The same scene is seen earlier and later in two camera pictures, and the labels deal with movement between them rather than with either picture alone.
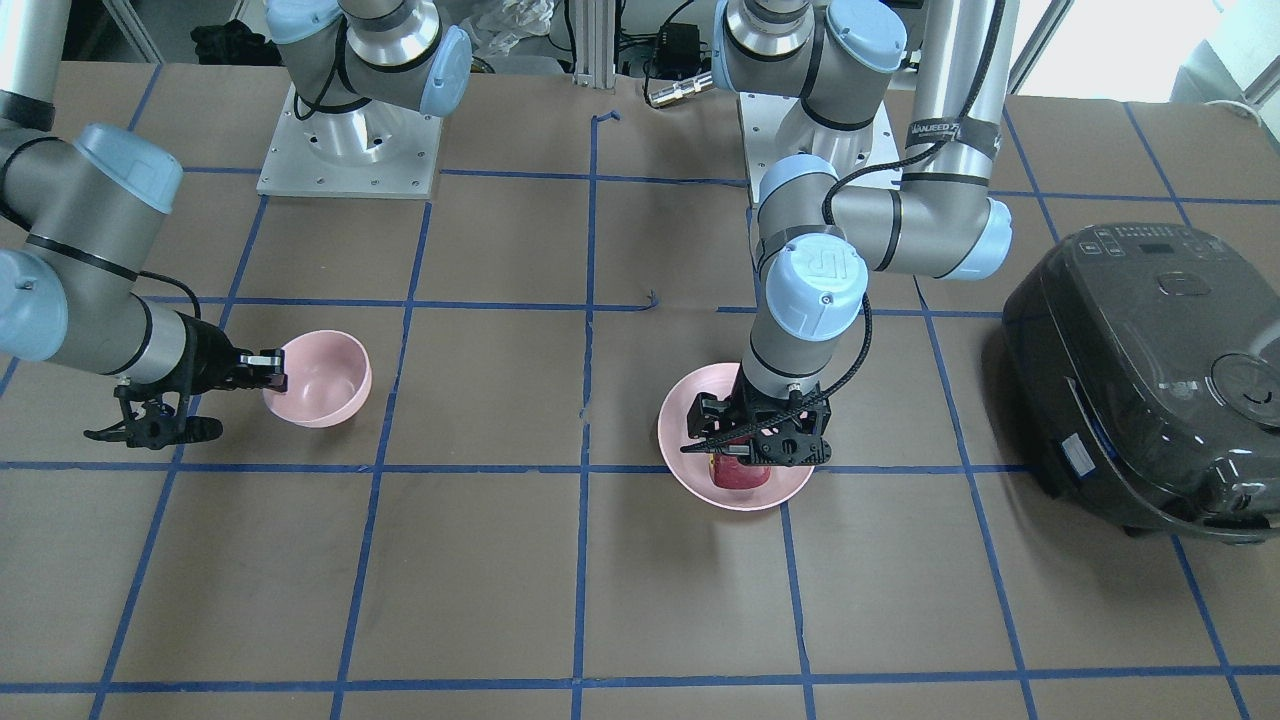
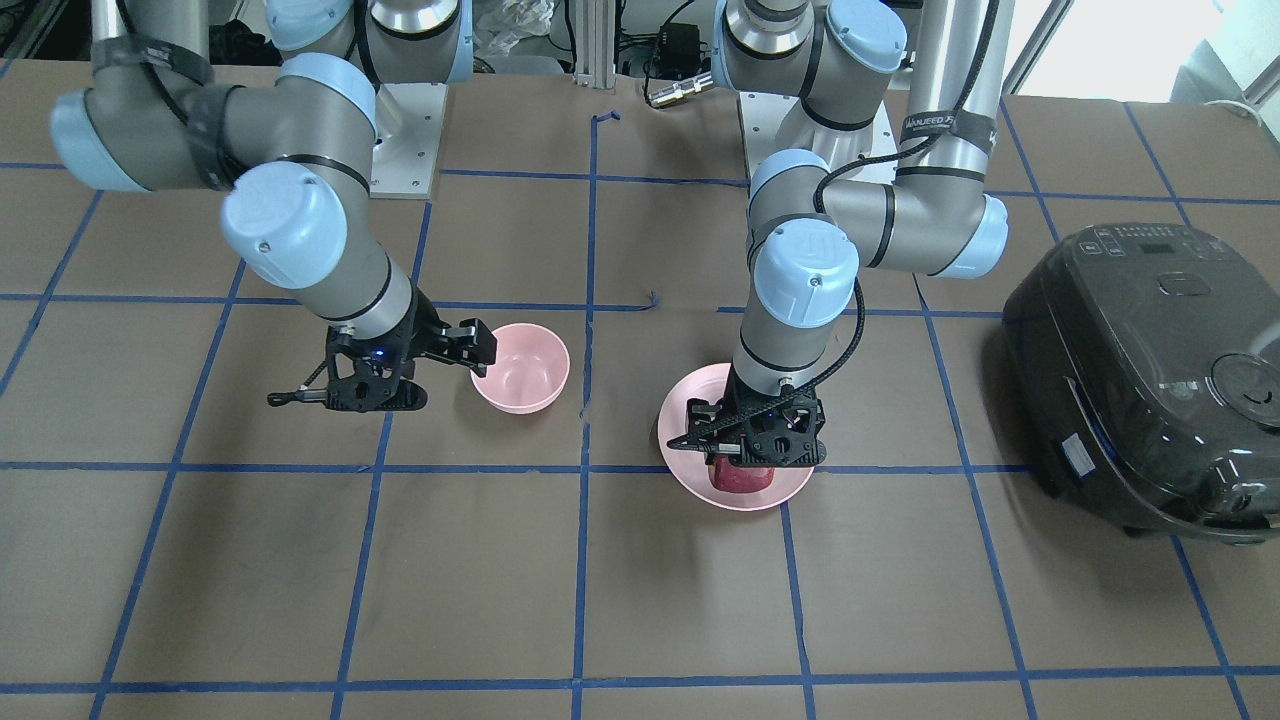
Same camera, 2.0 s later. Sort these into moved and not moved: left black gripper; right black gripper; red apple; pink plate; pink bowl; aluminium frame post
Moved: pink bowl; right black gripper
Not moved: left black gripper; aluminium frame post; pink plate; red apple
